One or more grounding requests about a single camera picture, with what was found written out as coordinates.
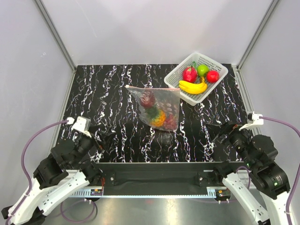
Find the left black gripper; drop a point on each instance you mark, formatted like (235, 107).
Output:
(107, 138)

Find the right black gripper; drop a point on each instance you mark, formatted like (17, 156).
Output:
(228, 126)

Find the purple grape bunch toy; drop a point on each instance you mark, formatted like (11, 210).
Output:
(170, 123)

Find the dark red plum toy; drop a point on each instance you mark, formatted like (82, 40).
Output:
(147, 99)

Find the orange toy pineapple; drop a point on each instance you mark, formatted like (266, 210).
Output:
(156, 117)

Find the clear pink-dotted zip bag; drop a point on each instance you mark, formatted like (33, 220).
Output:
(167, 99)

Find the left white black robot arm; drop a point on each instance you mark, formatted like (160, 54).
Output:
(63, 172)

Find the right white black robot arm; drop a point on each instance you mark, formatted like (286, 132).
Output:
(258, 153)

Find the yellow banana bunch toy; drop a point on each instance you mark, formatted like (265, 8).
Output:
(193, 88)

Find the red apple toy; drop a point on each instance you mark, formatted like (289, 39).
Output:
(212, 76)

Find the left connector board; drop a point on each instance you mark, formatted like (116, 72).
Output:
(96, 192)

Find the connector board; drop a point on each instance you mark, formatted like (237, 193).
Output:
(96, 192)
(224, 193)

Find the right connector board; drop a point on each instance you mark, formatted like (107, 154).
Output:
(224, 193)

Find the green apple toy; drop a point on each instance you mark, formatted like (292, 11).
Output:
(202, 70)

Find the red dragon fruit toy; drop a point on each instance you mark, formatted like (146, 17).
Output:
(190, 74)

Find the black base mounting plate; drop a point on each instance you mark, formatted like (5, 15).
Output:
(161, 177)

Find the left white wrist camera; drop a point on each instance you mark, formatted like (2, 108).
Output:
(81, 124)

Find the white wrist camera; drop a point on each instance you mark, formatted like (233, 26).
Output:
(81, 124)
(255, 120)

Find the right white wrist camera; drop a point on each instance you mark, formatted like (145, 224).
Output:
(255, 120)

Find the white slotted cable duct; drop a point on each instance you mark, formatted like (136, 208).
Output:
(109, 192)

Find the right aluminium frame post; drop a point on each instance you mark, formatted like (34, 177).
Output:
(263, 23)

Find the aluminium frame post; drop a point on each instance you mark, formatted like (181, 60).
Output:
(263, 23)
(51, 26)

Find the left aluminium frame post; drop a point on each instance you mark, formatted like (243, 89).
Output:
(51, 26)

